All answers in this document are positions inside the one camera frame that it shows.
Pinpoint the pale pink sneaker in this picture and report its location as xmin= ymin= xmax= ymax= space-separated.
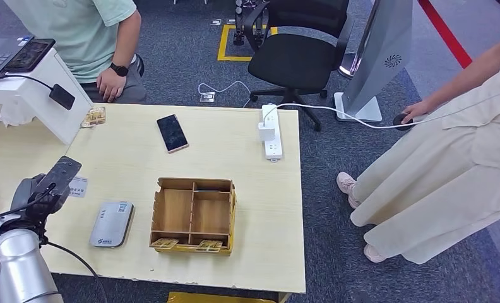
xmin=363 ymin=244 xmax=388 ymax=264
xmin=336 ymin=172 xmax=362 ymax=210

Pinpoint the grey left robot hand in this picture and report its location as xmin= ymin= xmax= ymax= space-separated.
xmin=10 ymin=173 xmax=72 ymax=229

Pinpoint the red floor tape line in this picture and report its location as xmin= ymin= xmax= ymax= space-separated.
xmin=417 ymin=0 xmax=473 ymax=70

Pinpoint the wooden organizer box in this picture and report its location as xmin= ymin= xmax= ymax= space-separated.
xmin=149 ymin=177 xmax=237 ymax=256

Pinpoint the person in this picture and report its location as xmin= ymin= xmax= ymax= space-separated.
xmin=336 ymin=0 xmax=500 ymax=266
xmin=0 ymin=0 xmax=148 ymax=105

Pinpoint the black smartphone pink frame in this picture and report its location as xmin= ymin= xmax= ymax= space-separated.
xmin=156 ymin=114 xmax=190 ymax=155

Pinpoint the black wristwatch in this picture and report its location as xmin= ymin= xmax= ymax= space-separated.
xmin=109 ymin=62 xmax=130 ymax=78

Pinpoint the black power adapter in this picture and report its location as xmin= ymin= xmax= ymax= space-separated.
xmin=49 ymin=83 xmax=76 ymax=111

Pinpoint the black metal stand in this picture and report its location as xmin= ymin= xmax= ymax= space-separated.
xmin=232 ymin=0 xmax=270 ymax=47

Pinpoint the white crumpled tissue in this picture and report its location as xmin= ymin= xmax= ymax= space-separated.
xmin=0 ymin=101 xmax=35 ymax=128

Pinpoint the black adapter cable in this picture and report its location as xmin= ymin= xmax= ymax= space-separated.
xmin=0 ymin=74 xmax=55 ymax=91

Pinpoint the black tablet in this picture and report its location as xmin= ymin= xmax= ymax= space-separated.
xmin=3 ymin=38 xmax=57 ymax=74

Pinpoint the black office chair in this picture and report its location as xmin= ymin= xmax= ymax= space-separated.
xmin=243 ymin=0 xmax=356 ymax=133

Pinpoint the person's left hand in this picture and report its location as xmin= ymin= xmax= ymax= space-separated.
xmin=96 ymin=68 xmax=128 ymax=104

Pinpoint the yellow floor tape square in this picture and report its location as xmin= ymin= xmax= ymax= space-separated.
xmin=217 ymin=23 xmax=279 ymax=62

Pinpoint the white charging cable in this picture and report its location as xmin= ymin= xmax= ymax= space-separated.
xmin=262 ymin=85 xmax=500 ymax=131

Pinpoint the white ID card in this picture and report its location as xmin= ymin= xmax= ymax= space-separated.
xmin=68 ymin=175 xmax=90 ymax=199

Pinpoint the person's right hand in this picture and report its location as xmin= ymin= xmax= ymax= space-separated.
xmin=402 ymin=100 xmax=432 ymax=125

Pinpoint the white power strip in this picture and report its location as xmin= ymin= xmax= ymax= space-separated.
xmin=261 ymin=103 xmax=284 ymax=163

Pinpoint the chrome curved stand foot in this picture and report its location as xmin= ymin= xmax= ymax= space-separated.
xmin=337 ymin=52 xmax=362 ymax=80

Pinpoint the white floor cable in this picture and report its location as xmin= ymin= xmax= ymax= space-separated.
xmin=197 ymin=80 xmax=253 ymax=109

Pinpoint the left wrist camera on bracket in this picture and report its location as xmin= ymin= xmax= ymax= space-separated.
xmin=32 ymin=155 xmax=83 ymax=203

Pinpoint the black round object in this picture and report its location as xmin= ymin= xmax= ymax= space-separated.
xmin=392 ymin=112 xmax=414 ymax=132

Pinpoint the white charger plug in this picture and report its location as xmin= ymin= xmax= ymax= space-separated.
xmin=257 ymin=121 xmax=277 ymax=143

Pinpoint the yellow plastic sheet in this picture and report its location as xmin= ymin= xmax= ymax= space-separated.
xmin=167 ymin=291 xmax=277 ymax=303

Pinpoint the black camera cable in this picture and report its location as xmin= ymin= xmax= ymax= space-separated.
xmin=0 ymin=183 xmax=57 ymax=231

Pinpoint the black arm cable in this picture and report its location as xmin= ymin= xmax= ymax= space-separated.
xmin=44 ymin=240 xmax=110 ymax=303

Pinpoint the silver standing kiosk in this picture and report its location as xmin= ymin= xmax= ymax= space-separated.
xmin=333 ymin=0 xmax=414 ymax=124

